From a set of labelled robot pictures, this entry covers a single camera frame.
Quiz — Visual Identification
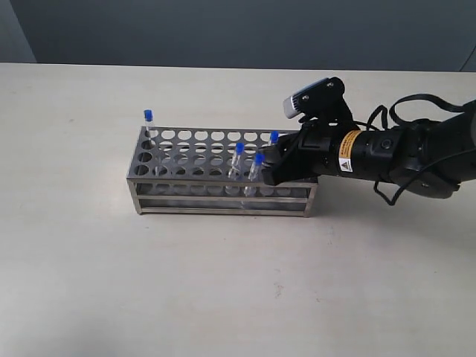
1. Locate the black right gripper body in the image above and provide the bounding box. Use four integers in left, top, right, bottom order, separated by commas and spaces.
286, 124, 344, 177

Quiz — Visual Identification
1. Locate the blue-capped test tube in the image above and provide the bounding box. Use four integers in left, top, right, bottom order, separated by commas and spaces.
228, 142, 244, 181
144, 109, 157, 149
266, 130, 279, 147
243, 152, 265, 197

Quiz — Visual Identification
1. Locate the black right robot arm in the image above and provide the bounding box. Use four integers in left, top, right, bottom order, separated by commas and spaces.
262, 94, 475, 205

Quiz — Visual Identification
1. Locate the stainless steel test tube rack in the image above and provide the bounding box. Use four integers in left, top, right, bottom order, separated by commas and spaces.
126, 126, 318, 217

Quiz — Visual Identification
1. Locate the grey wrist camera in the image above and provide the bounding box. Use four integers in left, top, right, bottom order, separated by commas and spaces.
283, 77, 345, 119

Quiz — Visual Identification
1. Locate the black cable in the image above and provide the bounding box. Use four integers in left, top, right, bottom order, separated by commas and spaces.
366, 93, 466, 206

